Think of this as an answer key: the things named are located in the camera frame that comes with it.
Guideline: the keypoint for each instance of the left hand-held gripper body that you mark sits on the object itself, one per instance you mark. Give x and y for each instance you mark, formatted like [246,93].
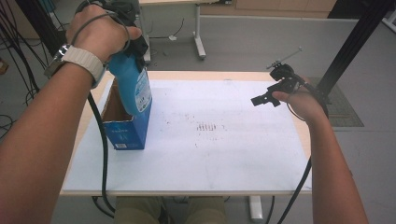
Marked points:
[123,9]

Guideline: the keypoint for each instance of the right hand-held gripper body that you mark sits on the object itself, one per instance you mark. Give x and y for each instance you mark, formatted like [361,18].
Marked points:
[285,79]

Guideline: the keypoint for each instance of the blue bottle with white cap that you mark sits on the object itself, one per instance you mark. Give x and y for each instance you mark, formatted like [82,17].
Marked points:
[132,84]

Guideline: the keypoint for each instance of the blue cardboard box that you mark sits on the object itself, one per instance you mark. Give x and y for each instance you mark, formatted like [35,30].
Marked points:
[127,133]

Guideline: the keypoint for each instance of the person's right hand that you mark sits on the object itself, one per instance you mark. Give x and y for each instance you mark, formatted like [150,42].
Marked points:
[303,104]

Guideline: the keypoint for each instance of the person's left hand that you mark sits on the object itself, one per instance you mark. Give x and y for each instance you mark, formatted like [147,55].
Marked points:
[99,34]

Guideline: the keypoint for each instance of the white floor plug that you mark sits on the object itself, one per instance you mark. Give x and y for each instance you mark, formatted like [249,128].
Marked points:
[172,37]

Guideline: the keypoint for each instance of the wristwatch with beige band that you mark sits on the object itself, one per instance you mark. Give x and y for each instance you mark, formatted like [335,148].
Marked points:
[84,60]

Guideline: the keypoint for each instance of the white-legged desk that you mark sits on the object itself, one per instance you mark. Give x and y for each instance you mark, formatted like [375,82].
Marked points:
[199,31]

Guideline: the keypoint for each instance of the white table sheet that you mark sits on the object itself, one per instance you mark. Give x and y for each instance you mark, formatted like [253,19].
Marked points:
[218,155]

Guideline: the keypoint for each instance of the wooden cabinet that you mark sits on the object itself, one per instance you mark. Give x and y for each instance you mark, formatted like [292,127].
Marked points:
[267,7]

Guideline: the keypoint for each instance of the white table leg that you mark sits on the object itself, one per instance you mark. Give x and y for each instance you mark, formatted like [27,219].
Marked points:
[256,208]

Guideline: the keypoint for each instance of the person's right leg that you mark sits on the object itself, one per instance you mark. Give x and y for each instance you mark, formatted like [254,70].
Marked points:
[207,211]

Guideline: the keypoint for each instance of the person's leg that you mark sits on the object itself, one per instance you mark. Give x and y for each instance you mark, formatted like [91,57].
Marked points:
[207,211]
[137,211]

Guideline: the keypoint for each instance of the person's left leg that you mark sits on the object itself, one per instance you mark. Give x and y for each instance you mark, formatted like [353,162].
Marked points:
[137,211]

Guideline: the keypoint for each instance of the black metal post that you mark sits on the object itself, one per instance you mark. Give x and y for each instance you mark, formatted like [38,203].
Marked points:
[355,43]
[40,25]

